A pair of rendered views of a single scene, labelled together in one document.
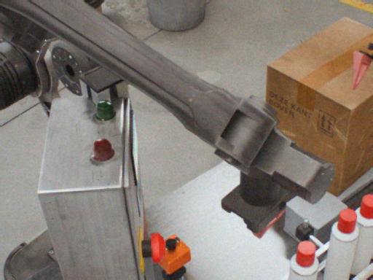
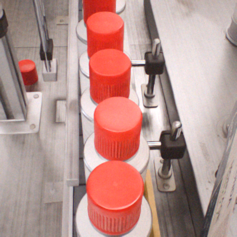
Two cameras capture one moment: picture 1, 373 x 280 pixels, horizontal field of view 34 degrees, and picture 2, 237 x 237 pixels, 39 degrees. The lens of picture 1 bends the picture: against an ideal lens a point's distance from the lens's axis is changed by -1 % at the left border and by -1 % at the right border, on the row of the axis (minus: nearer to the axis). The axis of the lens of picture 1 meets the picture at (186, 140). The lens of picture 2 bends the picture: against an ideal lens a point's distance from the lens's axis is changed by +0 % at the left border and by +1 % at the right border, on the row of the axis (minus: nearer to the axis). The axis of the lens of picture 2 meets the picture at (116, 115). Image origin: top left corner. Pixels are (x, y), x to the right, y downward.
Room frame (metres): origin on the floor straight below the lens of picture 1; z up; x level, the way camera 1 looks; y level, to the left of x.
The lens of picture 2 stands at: (0.32, 0.32, 1.25)
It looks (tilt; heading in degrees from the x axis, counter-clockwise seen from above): 50 degrees down; 300
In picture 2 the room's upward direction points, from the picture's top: 2 degrees clockwise
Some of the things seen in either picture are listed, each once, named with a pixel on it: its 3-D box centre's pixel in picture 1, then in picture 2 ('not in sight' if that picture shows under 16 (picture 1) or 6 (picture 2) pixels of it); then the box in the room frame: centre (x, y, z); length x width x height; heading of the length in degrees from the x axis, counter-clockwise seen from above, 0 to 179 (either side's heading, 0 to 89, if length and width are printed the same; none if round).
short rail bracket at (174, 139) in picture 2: not in sight; (157, 151); (0.39, 0.08, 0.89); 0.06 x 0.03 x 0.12; 36
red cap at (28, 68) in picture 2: not in sight; (27, 71); (0.67, 0.02, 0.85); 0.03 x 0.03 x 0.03
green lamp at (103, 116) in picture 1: (104, 109); not in sight; (0.59, 0.10, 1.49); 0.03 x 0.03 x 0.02
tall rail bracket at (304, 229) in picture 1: (310, 251); not in sight; (0.80, -0.24, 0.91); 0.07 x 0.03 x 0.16; 36
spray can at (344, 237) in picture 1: (341, 249); not in sight; (0.74, -0.29, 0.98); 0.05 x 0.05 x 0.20
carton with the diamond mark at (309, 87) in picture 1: (341, 103); not in sight; (1.19, -0.39, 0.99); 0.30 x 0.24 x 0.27; 130
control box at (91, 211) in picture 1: (98, 193); not in sight; (0.55, 0.12, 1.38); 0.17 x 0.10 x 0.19; 1
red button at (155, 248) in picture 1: (153, 248); not in sight; (0.50, 0.05, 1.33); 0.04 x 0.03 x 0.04; 1
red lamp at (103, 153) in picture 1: (102, 149); not in sight; (0.52, 0.09, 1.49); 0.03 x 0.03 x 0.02
